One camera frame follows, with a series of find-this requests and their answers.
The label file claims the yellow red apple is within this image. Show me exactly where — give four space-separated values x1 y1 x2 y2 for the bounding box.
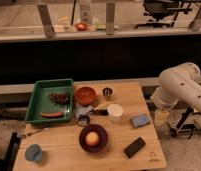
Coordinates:
85 132 100 146

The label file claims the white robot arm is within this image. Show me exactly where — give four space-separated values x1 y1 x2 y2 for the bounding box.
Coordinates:
151 62 201 112

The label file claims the small metal cup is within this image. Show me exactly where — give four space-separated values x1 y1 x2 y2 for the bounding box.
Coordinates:
102 87 113 100

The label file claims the orange red bowl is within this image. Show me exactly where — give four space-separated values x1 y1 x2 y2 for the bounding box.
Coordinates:
74 87 96 106

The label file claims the white paper cup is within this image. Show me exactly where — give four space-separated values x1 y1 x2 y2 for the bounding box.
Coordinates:
107 104 123 122

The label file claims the bunch of dark grapes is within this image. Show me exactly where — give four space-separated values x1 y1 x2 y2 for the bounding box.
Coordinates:
49 93 70 105

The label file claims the dark purple bowl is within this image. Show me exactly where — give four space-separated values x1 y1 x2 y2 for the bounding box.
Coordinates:
79 124 108 153

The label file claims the blue sponge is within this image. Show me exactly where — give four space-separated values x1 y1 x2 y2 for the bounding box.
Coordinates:
130 114 150 128

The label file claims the red chili pepper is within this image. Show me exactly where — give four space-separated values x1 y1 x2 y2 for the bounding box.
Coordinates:
40 112 63 118

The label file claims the red fruit on shelf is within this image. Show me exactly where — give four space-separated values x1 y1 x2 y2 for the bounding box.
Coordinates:
75 22 88 31

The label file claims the green plastic tray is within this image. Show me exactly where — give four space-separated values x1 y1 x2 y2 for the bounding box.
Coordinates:
25 79 73 125

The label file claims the black rectangular block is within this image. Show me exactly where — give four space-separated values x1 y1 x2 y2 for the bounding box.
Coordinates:
124 137 146 158

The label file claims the blue plastic cup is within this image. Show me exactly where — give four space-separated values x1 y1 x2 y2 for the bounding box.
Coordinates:
25 144 43 163

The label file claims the black office chair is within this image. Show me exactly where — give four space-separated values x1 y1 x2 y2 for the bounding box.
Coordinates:
135 0 192 28

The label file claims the black handled knife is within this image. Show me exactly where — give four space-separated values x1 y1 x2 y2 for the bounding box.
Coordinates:
90 110 108 116

